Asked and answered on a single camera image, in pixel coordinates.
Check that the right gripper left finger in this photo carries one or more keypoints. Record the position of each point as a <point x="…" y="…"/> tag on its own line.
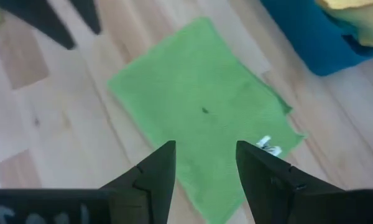
<point x="158" y="180"/>

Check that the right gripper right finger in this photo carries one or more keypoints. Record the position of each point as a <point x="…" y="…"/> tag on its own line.
<point x="267" y="183"/>

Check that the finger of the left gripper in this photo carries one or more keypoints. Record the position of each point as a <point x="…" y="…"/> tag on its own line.
<point x="88" y="15"/>
<point x="43" y="18"/>

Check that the green microfiber towel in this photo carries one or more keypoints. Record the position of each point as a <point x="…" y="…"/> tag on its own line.
<point x="189" y="77"/>

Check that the teal knitted cloth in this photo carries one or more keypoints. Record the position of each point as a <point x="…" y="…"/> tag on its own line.
<point x="304" y="37"/>

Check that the yellow microfiber towel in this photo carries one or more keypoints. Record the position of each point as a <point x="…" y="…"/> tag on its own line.
<point x="366" y="21"/>

